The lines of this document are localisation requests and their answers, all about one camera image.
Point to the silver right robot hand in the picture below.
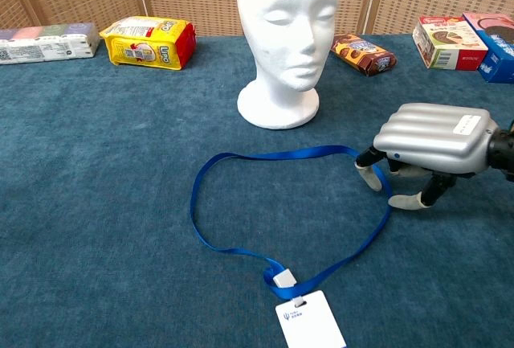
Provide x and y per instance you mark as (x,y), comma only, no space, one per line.
(429,135)

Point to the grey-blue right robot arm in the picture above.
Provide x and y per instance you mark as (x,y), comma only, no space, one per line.
(504,151)

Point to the white foam mannequin head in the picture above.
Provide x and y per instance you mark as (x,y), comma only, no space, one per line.
(281,50)

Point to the red white Nestle box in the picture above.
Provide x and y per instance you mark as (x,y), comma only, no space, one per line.
(449,42)

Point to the brown chocolate cookie pack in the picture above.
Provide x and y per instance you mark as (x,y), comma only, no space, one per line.
(361,54)

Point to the pink blue Oreo box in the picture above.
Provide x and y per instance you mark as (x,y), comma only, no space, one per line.
(500,50)

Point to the yellow Lipo biscuit bag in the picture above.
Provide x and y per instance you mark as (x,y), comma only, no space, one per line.
(144,42)

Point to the blue table cloth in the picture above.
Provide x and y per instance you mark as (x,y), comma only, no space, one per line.
(100,183)

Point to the multicolour tissue multipack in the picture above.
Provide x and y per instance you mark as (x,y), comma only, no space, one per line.
(44,44)

